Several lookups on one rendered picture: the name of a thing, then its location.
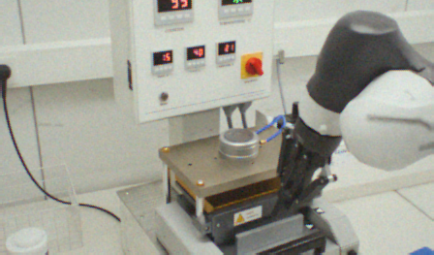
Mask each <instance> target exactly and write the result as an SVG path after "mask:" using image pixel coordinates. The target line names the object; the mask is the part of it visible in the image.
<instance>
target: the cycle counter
mask: <svg viewBox="0 0 434 255"><path fill-rule="evenodd" d="M181 8H188V0H162V10H175V9H181Z"/></svg>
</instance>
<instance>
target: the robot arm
mask: <svg viewBox="0 0 434 255"><path fill-rule="evenodd" d="M298 113H299V115H298V118H297V120H296V123H295V124H293V125H290V126H284V127H282V144H281V147H280V154H279V158H278V166H277V169H276V175H277V176H278V177H280V179H281V182H280V185H281V187H280V190H279V191H278V200H277V202H276V204H275V206H274V209H273V210H272V213H271V214H272V216H274V218H275V220H278V219H280V218H284V217H286V216H289V215H290V214H291V210H292V209H294V208H295V207H296V205H301V204H305V203H307V202H311V200H313V198H315V196H317V195H318V194H319V193H320V192H321V191H322V189H324V188H325V187H326V186H327V185H328V184H329V183H332V182H334V181H337V179H338V177H337V175H336V174H331V170H330V168H329V165H330V164H331V156H332V154H333V152H334V151H335V150H336V149H337V148H338V146H339V145H340V143H341V142H342V139H343V141H344V145H345V146H346V148H347V149H348V150H349V151H350V152H351V153H352V154H353V155H354V156H355V158H356V159H357V160H358V161H359V162H361V163H363V164H365V165H368V166H369V167H372V168H377V169H379V170H384V171H386V172H393V171H397V170H403V169H404V168H406V167H408V166H410V165H412V164H415V163H416V162H417V161H418V160H421V159H422V158H424V157H427V156H428V155H432V154H434V63H433V62H431V61H429V60H426V59H425V58H423V57H422V56H421V55H420V54H419V53H418V52H416V51H415V50H414V49H413V48H412V47H411V46H410V44H409V43H408V41H407V40H406V38H404V36H403V34H402V33H401V30H400V29H399V26H398V25H397V21H395V19H393V18H391V17H390V16H387V15H384V14H383V13H379V12H374V11H362V10H357V11H354V12H350V13H347V14H345V15H344V16H342V17H340V18H339V19H338V20H337V21H336V23H335V24H334V26H333V27H332V28H331V30H330V31H329V33H328V34H327V37H326V38H325V42H324V45H323V46H322V49H321V51H320V52H319V55H318V57H317V64H316V68H315V73H314V74H313V76H312V77H311V79H310V80H309V81H308V82H307V83H306V87H305V88H304V91H303V93H302V96H301V98H300V101H299V103H298ZM284 168H286V169H284ZM319 168H322V170H321V172H320V174H319V175H317V179H314V180H313V181H312V182H311V183H310V181H311V179H312V177H313V175H314V173H315V171H317V170H318V169H319ZM309 183H310V184H309Z"/></svg>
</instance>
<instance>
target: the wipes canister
mask: <svg viewBox="0 0 434 255"><path fill-rule="evenodd" d="M5 247H6V251H7V254H8V255H49V250H48V239H47V234H46V230H39V229H38V228H24V229H22V230H19V231H18V232H15V233H14V234H13V235H11V236H10V237H9V238H8V239H7V240H6V242H5Z"/></svg>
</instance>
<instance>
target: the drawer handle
mask: <svg viewBox="0 0 434 255"><path fill-rule="evenodd" d="M314 248H315V249H316V250H317V251H318V252H319V253H320V254H323V253H325V252H326V236H325V234H324V233H322V231H318V232H316V233H312V234H310V235H307V236H305V237H301V238H299V239H294V240H292V241H289V242H287V243H283V244H281V245H277V246H275V247H272V248H270V249H267V250H265V251H261V252H259V253H256V254H255V255H298V254H302V253H303V252H308V251H309V250H311V249H314Z"/></svg>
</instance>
